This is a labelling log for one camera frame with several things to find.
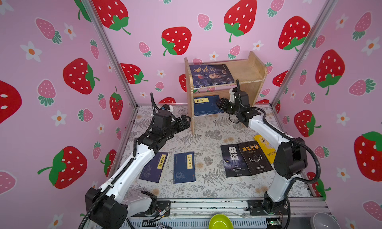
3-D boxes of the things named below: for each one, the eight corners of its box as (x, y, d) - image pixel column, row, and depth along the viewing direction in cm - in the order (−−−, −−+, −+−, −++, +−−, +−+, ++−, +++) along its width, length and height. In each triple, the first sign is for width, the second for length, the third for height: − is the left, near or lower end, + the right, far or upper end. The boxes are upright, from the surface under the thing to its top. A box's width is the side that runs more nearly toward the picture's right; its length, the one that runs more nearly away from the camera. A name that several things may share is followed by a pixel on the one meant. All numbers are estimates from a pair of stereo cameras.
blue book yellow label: (173, 183, 84) (173, 182, 82) (174, 154, 95) (173, 153, 94) (195, 181, 85) (195, 180, 83) (193, 153, 96) (193, 151, 95)
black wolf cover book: (226, 177, 86) (227, 176, 84) (220, 147, 99) (220, 145, 97) (249, 175, 87) (250, 174, 85) (240, 145, 100) (241, 143, 98)
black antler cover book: (251, 175, 87) (253, 173, 84) (238, 146, 99) (239, 143, 97) (270, 171, 88) (273, 168, 86) (255, 142, 101) (257, 140, 98)
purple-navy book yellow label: (140, 179, 85) (138, 177, 84) (152, 151, 97) (151, 149, 95) (158, 183, 84) (157, 181, 82) (168, 154, 95) (167, 152, 94)
